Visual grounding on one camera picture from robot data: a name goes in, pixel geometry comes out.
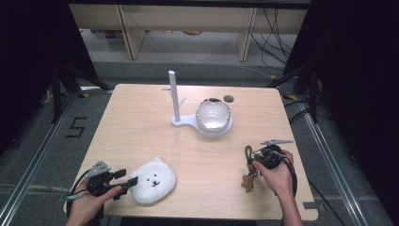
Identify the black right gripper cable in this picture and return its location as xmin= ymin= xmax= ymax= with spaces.
xmin=281 ymin=155 xmax=299 ymax=198

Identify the person's left hand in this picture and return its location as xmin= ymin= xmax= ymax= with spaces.
xmin=65 ymin=186 xmax=123 ymax=226

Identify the white stand with pole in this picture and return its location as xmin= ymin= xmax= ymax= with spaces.
xmin=161 ymin=70 xmax=234 ymax=139

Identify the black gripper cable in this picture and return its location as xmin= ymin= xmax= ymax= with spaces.
xmin=64 ymin=169 xmax=95 ymax=219
xmin=281 ymin=155 xmax=299 ymax=198

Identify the grey cable plug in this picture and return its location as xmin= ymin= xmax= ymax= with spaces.
xmin=63 ymin=191 xmax=87 ymax=202

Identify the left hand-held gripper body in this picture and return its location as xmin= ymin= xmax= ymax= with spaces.
xmin=84 ymin=160 xmax=117 ymax=198

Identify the bundle of black cables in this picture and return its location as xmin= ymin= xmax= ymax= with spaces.
xmin=250 ymin=8 xmax=297 ymax=72

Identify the black curtain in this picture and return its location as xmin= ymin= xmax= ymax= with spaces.
xmin=283 ymin=0 xmax=399 ymax=218
xmin=0 ymin=0 xmax=99 ymax=154

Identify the beige wooden desk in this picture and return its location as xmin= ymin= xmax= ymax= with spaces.
xmin=69 ymin=4 xmax=308 ymax=62

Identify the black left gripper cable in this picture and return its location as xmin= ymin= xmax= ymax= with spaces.
xmin=64 ymin=169 xmax=95 ymax=219

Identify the grey tape piece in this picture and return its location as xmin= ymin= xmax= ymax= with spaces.
xmin=302 ymin=202 xmax=326 ymax=211

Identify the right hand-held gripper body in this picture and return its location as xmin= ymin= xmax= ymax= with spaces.
xmin=259 ymin=138 xmax=294 ymax=170

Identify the person's right hand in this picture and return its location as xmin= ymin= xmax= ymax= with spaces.
xmin=251 ymin=150 xmax=295 ymax=198

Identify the aluminium floor rail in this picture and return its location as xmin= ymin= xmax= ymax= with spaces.
xmin=295 ymin=95 xmax=370 ymax=226
xmin=0 ymin=91 xmax=79 ymax=226

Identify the white plush bear pouch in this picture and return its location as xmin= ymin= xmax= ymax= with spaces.
xmin=129 ymin=156 xmax=178 ymax=206

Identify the keychain with brown charm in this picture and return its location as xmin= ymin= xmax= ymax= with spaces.
xmin=240 ymin=144 xmax=262 ymax=194

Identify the black metal stand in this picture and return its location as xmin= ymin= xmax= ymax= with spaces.
xmin=50 ymin=64 xmax=111 ymax=124
xmin=266 ymin=64 xmax=321 ymax=124

